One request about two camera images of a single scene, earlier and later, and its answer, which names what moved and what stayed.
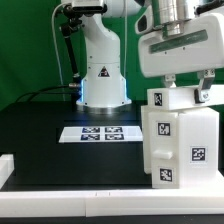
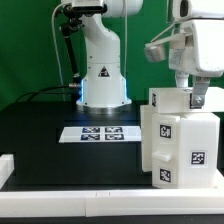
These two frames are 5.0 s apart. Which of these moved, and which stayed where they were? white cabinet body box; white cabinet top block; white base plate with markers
Moved: white cabinet top block
Stayed: white cabinet body box; white base plate with markers
